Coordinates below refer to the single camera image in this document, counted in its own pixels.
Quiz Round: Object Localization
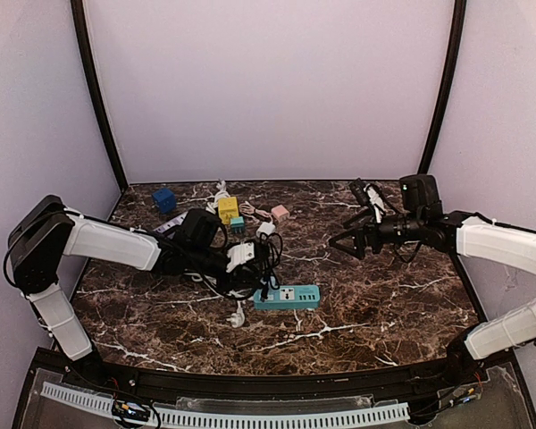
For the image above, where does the black usb cable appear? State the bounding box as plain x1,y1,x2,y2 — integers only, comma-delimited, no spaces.
249,231,285,303

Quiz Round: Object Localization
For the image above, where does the teal power strip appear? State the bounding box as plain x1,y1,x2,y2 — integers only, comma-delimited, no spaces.
254,284,321,311

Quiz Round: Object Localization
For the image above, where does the yellow cube socket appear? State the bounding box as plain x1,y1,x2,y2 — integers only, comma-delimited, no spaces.
217,197,240,225

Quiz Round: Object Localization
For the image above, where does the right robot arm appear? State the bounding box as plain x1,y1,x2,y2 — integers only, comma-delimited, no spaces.
329,174,536,362

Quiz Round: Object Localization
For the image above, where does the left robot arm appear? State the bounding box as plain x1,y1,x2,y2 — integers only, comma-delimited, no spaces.
3,195,272,361

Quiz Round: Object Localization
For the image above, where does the small teal plug adapter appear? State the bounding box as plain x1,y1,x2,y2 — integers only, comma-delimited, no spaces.
230,216,246,236

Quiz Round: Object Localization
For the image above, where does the white charger cube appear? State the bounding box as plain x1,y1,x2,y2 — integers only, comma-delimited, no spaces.
255,222,276,238

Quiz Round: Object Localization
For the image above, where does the pink charger cube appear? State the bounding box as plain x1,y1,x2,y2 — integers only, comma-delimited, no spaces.
271,205,290,223

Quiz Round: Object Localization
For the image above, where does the purple power strip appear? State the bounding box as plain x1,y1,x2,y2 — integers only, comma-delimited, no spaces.
154,212,187,235

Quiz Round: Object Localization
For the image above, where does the dark blue cube socket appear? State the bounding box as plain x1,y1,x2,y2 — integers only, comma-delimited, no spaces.
152,188,177,214

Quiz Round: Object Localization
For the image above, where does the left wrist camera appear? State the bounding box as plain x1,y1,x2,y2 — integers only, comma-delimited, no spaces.
226,241,255,273

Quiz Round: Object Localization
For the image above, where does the white cable of yellow cube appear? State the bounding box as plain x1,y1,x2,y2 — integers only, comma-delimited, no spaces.
197,179,230,220

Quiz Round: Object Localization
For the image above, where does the white slotted cable duct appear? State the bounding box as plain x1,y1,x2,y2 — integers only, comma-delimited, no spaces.
39,382,410,428

